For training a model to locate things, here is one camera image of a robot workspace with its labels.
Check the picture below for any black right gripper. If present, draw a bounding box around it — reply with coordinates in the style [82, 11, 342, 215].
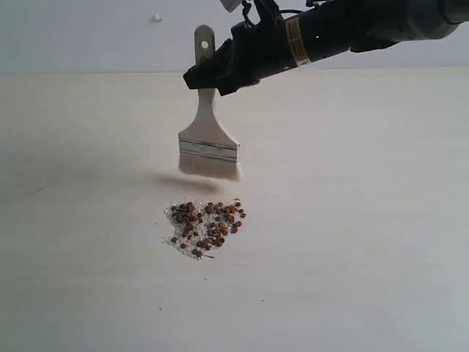
[182, 10, 298, 96]

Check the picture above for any white wide paint brush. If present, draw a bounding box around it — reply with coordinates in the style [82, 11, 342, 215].
[177, 24, 243, 181]

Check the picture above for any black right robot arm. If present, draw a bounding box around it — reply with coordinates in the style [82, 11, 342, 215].
[183, 1, 468, 95]

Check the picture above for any pile of white grains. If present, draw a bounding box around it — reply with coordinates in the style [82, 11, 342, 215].
[164, 197, 247, 260]

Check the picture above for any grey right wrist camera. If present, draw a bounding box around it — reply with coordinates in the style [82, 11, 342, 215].
[220, 0, 251, 12]

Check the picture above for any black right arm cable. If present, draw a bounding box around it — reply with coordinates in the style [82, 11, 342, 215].
[240, 0, 305, 26]

